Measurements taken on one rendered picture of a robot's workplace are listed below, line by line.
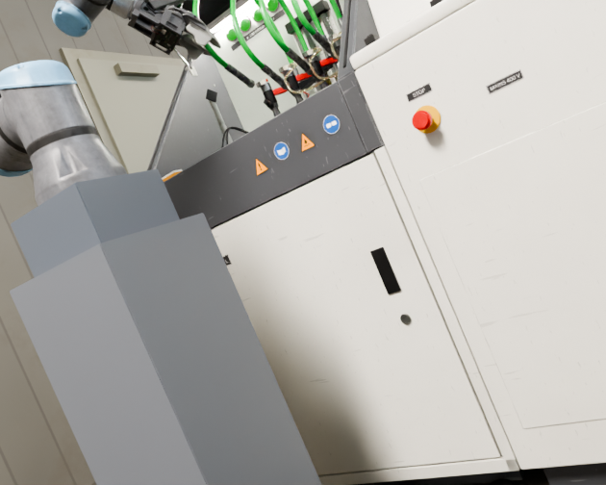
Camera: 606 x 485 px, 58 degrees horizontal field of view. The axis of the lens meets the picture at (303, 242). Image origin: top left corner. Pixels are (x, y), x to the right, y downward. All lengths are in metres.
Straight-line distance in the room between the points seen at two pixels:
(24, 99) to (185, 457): 0.60
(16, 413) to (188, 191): 1.55
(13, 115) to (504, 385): 1.02
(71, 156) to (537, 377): 0.93
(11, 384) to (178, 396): 1.90
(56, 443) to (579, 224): 2.31
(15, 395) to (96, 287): 1.88
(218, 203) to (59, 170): 0.52
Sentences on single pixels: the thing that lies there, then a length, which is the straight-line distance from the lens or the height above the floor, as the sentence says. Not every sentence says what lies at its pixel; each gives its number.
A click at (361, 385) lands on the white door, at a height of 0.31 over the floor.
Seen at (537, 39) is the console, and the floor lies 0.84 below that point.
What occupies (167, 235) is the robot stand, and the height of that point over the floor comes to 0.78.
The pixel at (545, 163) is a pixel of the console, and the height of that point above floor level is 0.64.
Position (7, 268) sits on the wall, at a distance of 2.81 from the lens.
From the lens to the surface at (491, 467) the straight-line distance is 1.30.
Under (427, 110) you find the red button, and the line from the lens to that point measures 1.08.
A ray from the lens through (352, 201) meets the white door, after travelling 1.16.
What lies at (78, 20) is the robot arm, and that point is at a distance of 1.31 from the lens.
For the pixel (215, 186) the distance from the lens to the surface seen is 1.35.
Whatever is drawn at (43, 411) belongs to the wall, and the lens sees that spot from 2.75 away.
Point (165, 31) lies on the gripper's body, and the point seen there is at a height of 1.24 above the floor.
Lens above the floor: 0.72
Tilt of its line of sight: 2 degrees down
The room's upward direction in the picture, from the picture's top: 23 degrees counter-clockwise
